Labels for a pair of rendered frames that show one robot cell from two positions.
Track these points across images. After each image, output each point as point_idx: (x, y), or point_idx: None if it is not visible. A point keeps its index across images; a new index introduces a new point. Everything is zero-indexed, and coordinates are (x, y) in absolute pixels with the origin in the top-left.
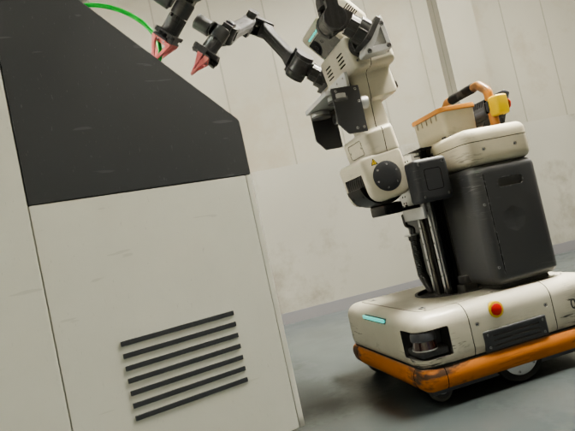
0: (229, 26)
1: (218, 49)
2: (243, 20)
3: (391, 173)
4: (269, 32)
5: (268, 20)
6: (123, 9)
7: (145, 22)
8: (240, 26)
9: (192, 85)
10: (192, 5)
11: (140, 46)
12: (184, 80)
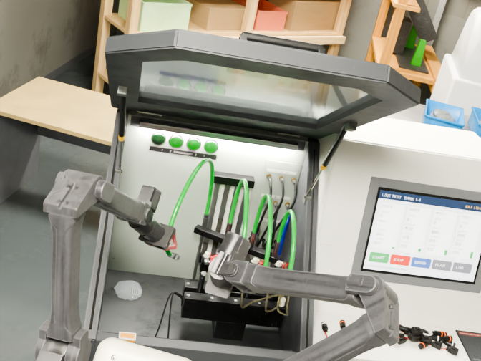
0: (220, 269)
1: (214, 283)
2: (321, 280)
3: None
4: (334, 333)
5: (382, 318)
6: (183, 188)
7: (174, 210)
8: (267, 282)
9: (91, 285)
10: (139, 225)
11: (99, 232)
12: (91, 277)
